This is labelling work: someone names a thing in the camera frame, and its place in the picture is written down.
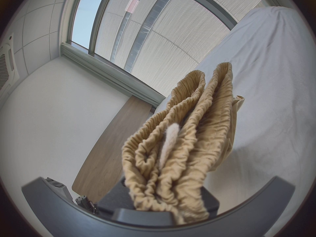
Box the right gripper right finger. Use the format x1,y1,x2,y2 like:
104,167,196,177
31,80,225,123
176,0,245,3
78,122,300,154
200,187,220,218

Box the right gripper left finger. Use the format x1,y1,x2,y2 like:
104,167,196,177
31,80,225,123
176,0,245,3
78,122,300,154
97,123,181,210

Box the tan shorts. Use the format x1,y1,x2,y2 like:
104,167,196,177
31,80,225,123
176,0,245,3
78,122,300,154
122,62,245,224

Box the bed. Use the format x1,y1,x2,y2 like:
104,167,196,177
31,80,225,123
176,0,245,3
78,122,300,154
72,6,315,218

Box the window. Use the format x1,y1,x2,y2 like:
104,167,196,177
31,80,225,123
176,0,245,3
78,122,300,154
63,0,275,101

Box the white ceiling air vent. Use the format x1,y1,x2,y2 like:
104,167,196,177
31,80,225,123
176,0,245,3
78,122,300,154
0,33,21,92

